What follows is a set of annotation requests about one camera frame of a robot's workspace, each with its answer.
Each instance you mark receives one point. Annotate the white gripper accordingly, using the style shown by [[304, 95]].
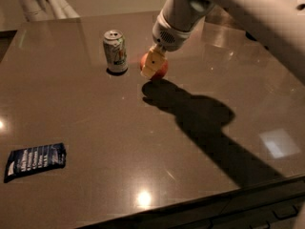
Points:
[[169, 34]]

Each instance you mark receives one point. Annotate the red yellow apple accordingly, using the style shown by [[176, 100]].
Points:
[[160, 69]]

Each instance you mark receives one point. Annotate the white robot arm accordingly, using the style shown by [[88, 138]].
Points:
[[278, 25]]

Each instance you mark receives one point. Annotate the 7up soda can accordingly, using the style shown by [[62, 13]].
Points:
[[115, 51]]

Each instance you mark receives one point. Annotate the dark blue snack packet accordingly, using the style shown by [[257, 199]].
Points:
[[34, 160]]

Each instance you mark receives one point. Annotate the dark drawer handle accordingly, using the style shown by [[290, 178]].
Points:
[[285, 212]]

